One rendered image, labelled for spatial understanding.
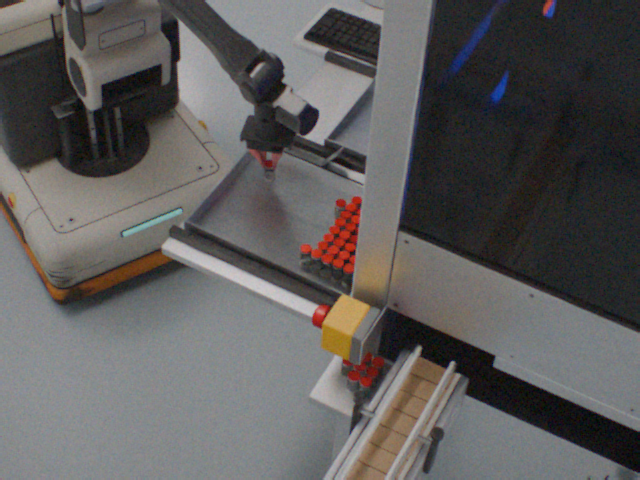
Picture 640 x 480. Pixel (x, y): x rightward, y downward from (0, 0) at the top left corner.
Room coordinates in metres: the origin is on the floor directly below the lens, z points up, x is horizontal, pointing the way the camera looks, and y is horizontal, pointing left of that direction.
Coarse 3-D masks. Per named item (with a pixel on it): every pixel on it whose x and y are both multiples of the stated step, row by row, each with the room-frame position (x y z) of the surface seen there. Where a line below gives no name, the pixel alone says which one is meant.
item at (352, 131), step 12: (372, 84) 1.75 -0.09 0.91; (360, 96) 1.70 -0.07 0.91; (372, 96) 1.74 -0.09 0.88; (348, 108) 1.65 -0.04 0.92; (360, 108) 1.69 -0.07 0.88; (372, 108) 1.70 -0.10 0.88; (348, 120) 1.65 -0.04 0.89; (360, 120) 1.66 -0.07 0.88; (336, 132) 1.60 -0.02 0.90; (348, 132) 1.61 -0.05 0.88; (360, 132) 1.62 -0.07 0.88; (324, 144) 1.55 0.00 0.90; (336, 144) 1.54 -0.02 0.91; (348, 144) 1.58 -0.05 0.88; (360, 144) 1.58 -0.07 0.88; (360, 156) 1.52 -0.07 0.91
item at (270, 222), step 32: (256, 160) 1.51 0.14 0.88; (288, 160) 1.50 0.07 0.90; (224, 192) 1.41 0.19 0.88; (256, 192) 1.42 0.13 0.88; (288, 192) 1.43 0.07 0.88; (320, 192) 1.43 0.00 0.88; (352, 192) 1.43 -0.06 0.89; (192, 224) 1.29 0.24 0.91; (224, 224) 1.33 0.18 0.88; (256, 224) 1.33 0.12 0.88; (288, 224) 1.34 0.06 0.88; (320, 224) 1.35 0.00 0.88; (256, 256) 1.23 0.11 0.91; (288, 256) 1.26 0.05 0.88; (320, 288) 1.17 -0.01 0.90
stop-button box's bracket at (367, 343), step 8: (384, 312) 1.04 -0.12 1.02; (376, 320) 1.01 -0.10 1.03; (384, 320) 1.04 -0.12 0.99; (376, 328) 1.01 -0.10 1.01; (368, 336) 0.98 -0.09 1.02; (376, 336) 1.02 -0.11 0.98; (368, 344) 0.99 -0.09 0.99; (360, 352) 0.97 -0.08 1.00; (368, 352) 0.99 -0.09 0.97; (360, 360) 0.97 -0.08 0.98
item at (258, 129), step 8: (248, 120) 1.48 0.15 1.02; (256, 120) 1.44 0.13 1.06; (264, 120) 1.43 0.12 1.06; (272, 120) 1.43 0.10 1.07; (248, 128) 1.46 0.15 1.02; (256, 128) 1.44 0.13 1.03; (264, 128) 1.43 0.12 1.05; (272, 128) 1.43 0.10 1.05; (280, 128) 1.44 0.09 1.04; (288, 128) 1.46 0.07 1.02; (240, 136) 1.43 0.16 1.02; (248, 136) 1.44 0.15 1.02; (256, 136) 1.44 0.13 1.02; (264, 136) 1.43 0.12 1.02; (272, 136) 1.43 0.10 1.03; (280, 136) 1.44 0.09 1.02; (288, 136) 1.44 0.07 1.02; (272, 144) 1.42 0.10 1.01; (280, 144) 1.42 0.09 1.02; (288, 144) 1.42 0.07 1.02
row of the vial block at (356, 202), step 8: (352, 200) 1.37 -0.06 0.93; (360, 200) 1.37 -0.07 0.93; (352, 208) 1.35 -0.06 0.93; (344, 216) 1.33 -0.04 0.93; (336, 224) 1.31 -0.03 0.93; (344, 224) 1.31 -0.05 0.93; (328, 232) 1.30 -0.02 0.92; (336, 232) 1.29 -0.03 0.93; (328, 240) 1.27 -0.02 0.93; (320, 248) 1.24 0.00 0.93; (312, 256) 1.23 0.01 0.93; (320, 256) 1.23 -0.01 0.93; (312, 264) 1.22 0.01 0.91; (320, 264) 1.23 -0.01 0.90; (312, 272) 1.22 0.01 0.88
